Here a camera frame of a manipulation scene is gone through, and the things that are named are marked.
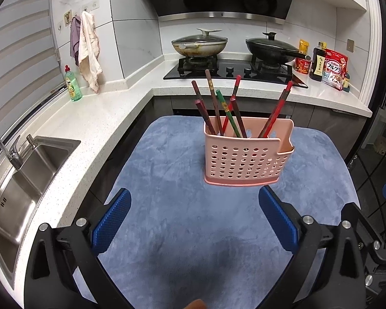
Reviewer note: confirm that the bright red chopstick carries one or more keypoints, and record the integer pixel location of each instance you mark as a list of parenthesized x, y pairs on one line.
[(274, 115)]

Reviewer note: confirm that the chrome faucet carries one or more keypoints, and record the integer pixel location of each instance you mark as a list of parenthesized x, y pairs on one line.
[(12, 154)]

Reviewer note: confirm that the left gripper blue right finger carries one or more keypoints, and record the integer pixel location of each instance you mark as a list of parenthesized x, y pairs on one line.
[(282, 217)]

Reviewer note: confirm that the stainless steel sink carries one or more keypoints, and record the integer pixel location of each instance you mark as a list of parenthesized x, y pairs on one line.
[(21, 192)]

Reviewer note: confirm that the person's left hand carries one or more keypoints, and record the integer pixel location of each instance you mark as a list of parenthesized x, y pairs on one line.
[(196, 304)]

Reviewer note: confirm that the steel wok with glass lid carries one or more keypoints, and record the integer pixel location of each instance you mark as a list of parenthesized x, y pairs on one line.
[(200, 45)]

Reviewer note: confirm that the maroon chopstick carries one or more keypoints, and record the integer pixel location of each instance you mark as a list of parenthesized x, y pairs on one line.
[(202, 110)]

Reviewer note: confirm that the blue fuzzy table mat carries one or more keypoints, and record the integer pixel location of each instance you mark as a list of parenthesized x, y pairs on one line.
[(184, 239)]

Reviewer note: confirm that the red cereal bag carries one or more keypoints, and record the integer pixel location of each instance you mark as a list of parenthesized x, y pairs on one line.
[(334, 69)]

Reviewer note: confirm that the dark soy sauce bottle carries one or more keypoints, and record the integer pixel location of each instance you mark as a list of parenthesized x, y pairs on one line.
[(318, 61)]

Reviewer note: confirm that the brown chopstick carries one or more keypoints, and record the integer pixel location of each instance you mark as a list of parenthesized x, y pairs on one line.
[(214, 100)]

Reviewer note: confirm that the black wok with lid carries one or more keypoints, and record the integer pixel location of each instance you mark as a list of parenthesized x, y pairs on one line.
[(272, 51)]

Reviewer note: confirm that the blue yellow small container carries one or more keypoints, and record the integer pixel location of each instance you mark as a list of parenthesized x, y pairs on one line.
[(346, 83)]

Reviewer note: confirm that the red instant noodle cup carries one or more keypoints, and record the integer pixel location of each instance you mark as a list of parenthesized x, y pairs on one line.
[(302, 65)]

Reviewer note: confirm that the green chopstick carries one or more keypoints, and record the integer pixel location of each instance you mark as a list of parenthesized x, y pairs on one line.
[(229, 117)]

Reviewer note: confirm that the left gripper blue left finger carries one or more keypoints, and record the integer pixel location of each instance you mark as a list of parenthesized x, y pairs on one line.
[(107, 220)]

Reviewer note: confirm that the purple-red chopstick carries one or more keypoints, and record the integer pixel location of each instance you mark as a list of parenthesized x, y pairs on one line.
[(238, 116)]

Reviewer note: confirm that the white hanging towel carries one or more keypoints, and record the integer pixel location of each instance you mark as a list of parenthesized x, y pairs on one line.
[(89, 51)]

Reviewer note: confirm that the purple hanging cloth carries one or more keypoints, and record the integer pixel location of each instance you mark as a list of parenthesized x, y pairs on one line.
[(75, 30)]

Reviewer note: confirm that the black gas stove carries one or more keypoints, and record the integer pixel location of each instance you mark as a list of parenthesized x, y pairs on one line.
[(253, 69)]

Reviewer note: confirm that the white window blinds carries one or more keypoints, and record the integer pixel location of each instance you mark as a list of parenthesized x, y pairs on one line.
[(29, 69)]

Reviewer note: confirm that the pink perforated utensil basket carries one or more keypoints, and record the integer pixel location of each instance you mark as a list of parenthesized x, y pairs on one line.
[(251, 161)]

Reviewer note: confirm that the yellow snack packet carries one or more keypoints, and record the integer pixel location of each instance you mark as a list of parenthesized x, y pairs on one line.
[(303, 47)]

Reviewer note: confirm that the green dish soap bottle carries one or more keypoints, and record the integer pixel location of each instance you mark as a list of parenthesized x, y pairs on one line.
[(72, 85)]

